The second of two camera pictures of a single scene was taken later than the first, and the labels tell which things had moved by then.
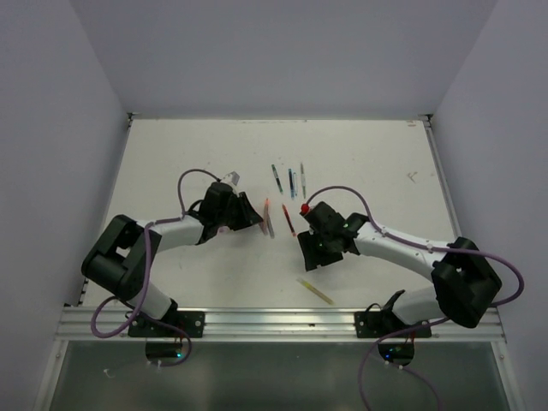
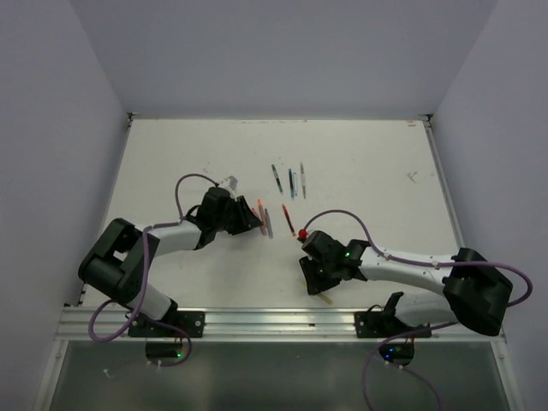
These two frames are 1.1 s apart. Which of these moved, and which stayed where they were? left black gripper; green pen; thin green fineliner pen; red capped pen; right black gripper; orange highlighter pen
Moved: right black gripper; orange highlighter pen
Stayed: green pen; left black gripper; red capped pen; thin green fineliner pen
